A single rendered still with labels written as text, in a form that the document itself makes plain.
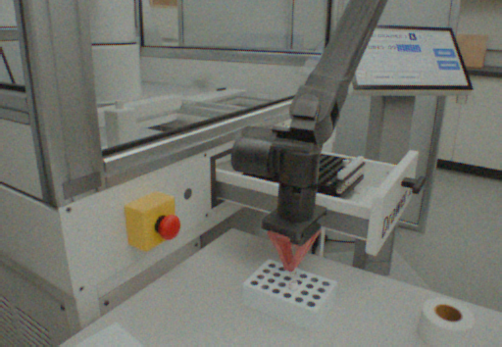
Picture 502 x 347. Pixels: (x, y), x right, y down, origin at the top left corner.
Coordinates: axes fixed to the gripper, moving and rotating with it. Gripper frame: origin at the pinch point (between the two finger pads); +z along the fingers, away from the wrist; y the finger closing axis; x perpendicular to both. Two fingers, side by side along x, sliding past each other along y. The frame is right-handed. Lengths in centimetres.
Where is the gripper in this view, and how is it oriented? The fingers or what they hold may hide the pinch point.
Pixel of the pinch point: (291, 264)
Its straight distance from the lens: 65.7
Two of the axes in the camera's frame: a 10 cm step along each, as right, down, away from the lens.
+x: 8.4, 2.0, -5.1
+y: -5.5, 2.5, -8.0
